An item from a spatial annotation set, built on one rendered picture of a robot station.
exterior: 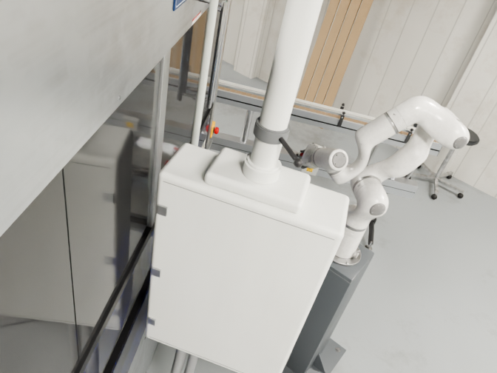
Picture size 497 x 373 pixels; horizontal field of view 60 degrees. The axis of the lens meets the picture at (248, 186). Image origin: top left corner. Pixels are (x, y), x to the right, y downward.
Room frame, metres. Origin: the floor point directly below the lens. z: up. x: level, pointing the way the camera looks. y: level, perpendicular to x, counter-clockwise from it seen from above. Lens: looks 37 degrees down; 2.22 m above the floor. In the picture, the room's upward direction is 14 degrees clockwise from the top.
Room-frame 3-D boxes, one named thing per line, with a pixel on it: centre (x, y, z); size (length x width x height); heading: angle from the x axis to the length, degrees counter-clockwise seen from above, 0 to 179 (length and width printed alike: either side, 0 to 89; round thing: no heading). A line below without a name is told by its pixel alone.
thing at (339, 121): (2.79, -0.28, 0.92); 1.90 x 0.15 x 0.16; 90
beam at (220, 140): (2.79, -0.43, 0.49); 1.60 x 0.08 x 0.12; 90
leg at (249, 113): (2.79, 0.12, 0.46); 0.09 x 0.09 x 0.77; 0
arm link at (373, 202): (1.48, -0.50, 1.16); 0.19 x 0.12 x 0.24; 13
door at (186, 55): (1.30, 0.29, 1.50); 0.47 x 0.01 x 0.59; 0
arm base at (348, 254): (1.51, -0.50, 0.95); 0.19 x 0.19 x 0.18
